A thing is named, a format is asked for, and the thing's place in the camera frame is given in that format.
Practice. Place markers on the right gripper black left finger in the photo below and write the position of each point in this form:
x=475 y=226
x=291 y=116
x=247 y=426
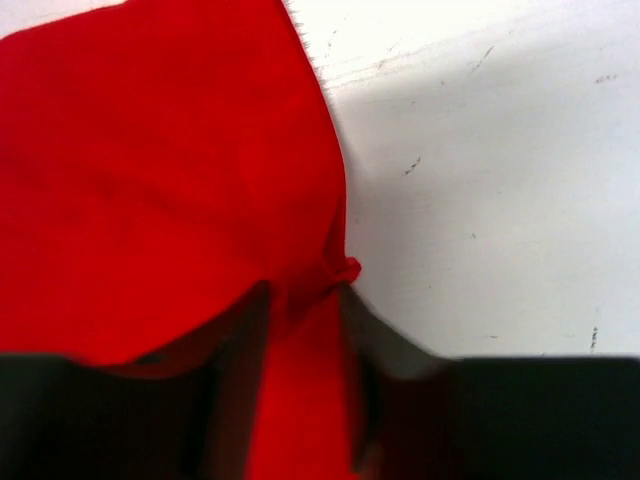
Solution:
x=184 y=411

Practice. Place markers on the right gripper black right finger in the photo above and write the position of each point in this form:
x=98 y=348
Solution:
x=416 y=415

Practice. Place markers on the red t-shirt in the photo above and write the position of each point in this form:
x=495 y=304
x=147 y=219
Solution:
x=159 y=159

